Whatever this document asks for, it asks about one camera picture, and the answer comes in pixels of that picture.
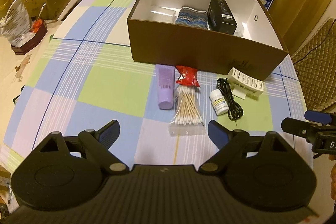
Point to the white plastic clip holder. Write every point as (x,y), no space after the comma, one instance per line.
(243,85)

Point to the red snack packet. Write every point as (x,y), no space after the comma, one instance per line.
(188,76)

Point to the white medicine bottle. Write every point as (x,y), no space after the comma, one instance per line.
(218,102)

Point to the clear plastic case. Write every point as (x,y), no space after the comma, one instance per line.
(162,14)

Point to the quilted brown chair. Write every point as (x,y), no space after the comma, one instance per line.
(314,65)

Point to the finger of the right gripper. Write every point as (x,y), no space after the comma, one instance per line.
(298,128)
(320,117)

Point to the cotton swabs bag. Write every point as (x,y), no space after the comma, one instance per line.
(187,120)

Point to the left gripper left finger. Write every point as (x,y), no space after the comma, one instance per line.
(96,145)

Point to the brown cardboard storage box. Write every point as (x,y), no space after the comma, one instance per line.
(256,54)

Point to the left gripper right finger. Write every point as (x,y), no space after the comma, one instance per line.
(229,144)

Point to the checkered tablecloth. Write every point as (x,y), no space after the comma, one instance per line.
(85,78)

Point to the clear dental floss box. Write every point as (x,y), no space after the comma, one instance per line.
(241,30)

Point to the dark wooden tray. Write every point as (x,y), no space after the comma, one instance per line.
(32,40)

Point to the striped knitted sock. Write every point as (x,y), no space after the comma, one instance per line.
(191,17)

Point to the purple cream tube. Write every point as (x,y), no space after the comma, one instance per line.
(165,86)

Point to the black product box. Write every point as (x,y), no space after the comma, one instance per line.
(220,17)

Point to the person right hand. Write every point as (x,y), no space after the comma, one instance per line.
(333,177)

